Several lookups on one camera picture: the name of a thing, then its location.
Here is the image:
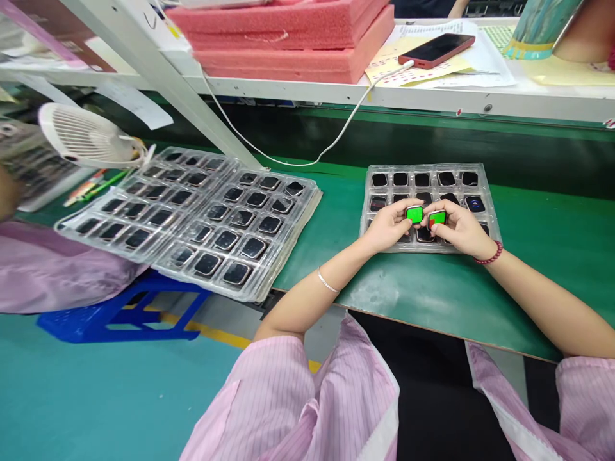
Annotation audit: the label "white metal shelf frame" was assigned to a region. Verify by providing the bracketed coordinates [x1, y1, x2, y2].
[0, 0, 615, 170]

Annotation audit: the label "thick pink foam pad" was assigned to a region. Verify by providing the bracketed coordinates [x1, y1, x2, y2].
[165, 0, 391, 52]
[191, 4, 396, 86]

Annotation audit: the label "clear plastic blister tray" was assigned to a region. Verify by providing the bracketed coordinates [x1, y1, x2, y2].
[359, 163, 504, 256]

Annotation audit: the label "person's left hand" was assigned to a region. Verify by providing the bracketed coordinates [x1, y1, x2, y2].
[359, 198, 425, 256]

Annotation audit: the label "pale yellow paper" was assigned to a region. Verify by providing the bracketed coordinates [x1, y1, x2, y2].
[520, 56, 615, 88]

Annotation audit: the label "white charging cable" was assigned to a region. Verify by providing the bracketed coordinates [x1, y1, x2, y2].
[192, 56, 415, 168]

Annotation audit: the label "brown cardboard box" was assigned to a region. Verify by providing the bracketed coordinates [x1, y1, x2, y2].
[0, 0, 118, 74]

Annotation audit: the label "blue plastic stool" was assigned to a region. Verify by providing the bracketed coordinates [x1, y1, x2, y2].
[36, 270, 213, 344]

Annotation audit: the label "stack of clear watch trays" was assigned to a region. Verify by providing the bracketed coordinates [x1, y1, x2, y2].
[151, 167, 324, 304]
[54, 145, 241, 264]

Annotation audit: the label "person's right hand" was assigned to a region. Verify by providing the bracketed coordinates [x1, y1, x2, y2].
[428, 207, 496, 261]

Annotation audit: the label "person's body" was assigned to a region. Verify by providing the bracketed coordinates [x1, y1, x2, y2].
[179, 314, 615, 461]

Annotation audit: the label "green sticker sheet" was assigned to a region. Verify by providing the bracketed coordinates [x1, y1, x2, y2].
[479, 25, 516, 60]

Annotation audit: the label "person's legs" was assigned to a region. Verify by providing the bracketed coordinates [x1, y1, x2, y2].
[345, 309, 564, 461]

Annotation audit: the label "hanging white paper slip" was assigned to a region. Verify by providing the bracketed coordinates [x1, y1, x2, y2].
[90, 78, 175, 131]

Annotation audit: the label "white printed paper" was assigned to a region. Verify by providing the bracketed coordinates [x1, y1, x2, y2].
[393, 20, 519, 90]

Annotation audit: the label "white desk fan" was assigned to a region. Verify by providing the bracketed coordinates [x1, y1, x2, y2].
[38, 102, 157, 170]

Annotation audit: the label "orange pen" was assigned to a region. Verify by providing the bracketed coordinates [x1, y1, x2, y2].
[63, 168, 110, 208]

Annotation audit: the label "green marker pen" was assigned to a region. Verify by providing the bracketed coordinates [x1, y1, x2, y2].
[88, 169, 131, 198]

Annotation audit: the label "red smartphone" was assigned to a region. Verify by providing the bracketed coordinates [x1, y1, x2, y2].
[397, 33, 477, 71]

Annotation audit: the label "group of black watches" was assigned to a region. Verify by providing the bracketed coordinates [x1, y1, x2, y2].
[367, 170, 492, 246]

